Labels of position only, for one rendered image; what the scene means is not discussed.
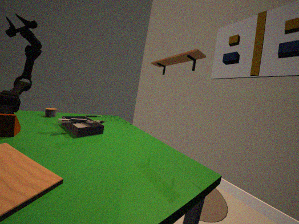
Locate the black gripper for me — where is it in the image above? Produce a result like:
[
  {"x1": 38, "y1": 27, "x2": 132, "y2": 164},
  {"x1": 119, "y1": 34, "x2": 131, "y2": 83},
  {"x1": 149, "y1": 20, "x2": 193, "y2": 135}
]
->
[{"x1": 5, "y1": 14, "x2": 37, "y2": 40}]

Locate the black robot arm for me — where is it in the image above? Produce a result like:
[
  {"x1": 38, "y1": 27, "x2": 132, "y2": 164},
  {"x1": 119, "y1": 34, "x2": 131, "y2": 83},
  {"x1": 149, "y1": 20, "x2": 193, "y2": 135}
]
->
[{"x1": 0, "y1": 37, "x2": 42, "y2": 114}]

